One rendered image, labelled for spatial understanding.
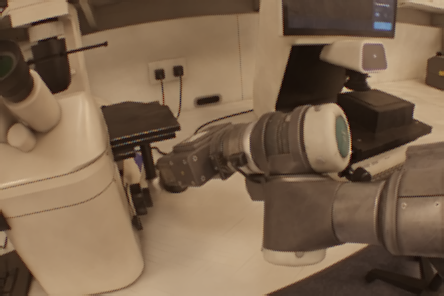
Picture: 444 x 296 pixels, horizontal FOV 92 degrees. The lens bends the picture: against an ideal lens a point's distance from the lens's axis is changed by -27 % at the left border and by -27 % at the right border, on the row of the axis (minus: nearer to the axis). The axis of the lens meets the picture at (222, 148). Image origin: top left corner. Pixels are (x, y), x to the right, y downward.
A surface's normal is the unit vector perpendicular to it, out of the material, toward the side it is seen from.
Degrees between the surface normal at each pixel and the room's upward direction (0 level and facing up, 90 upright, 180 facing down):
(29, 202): 90
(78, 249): 91
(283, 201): 62
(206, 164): 70
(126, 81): 90
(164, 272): 0
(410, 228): 76
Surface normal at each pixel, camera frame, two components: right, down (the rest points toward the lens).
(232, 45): 0.34, 0.40
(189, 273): -0.07, -0.89
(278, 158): -0.69, -0.03
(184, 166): -0.61, 0.39
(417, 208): -0.77, -0.30
